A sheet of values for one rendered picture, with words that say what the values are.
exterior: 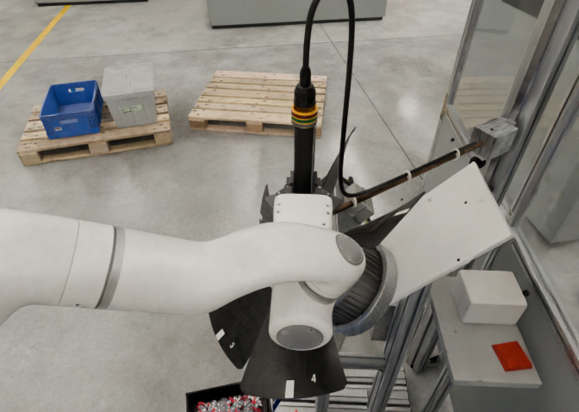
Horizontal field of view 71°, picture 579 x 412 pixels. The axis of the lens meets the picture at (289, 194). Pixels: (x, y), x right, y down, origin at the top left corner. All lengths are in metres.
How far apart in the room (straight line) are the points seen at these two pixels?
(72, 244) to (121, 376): 1.91
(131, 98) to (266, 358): 2.96
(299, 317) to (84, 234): 0.26
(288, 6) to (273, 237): 5.91
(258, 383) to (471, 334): 0.73
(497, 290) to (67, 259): 1.19
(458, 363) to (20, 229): 1.15
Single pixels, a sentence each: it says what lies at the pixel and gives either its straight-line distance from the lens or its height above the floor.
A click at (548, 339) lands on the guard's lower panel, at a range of 1.41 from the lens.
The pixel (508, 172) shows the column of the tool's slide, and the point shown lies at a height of 1.25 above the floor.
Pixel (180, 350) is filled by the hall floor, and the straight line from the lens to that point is 2.30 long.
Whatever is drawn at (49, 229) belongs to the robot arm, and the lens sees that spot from 0.45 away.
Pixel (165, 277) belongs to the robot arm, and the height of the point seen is 1.62.
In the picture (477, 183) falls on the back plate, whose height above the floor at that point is 1.35.
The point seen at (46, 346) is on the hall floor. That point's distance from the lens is 2.58.
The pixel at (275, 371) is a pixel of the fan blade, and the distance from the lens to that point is 0.90.
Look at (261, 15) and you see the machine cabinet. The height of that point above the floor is 0.17.
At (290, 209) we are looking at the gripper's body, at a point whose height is 1.51.
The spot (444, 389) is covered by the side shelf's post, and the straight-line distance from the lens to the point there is 1.75.
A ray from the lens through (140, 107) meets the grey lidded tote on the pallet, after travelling 3.67.
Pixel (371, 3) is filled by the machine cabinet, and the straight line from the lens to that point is 6.62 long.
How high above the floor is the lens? 1.97
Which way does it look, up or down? 41 degrees down
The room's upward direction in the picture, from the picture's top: straight up
